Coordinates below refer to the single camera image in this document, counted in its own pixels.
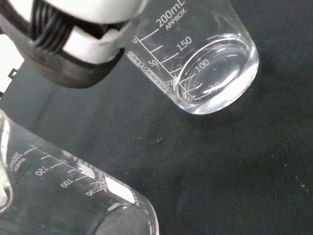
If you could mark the clear cloth clip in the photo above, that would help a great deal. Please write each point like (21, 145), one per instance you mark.
(12, 72)

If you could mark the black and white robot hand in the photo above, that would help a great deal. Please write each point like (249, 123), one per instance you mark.
(85, 46)

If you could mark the black bench cloth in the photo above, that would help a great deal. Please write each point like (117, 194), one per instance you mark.
(220, 159)

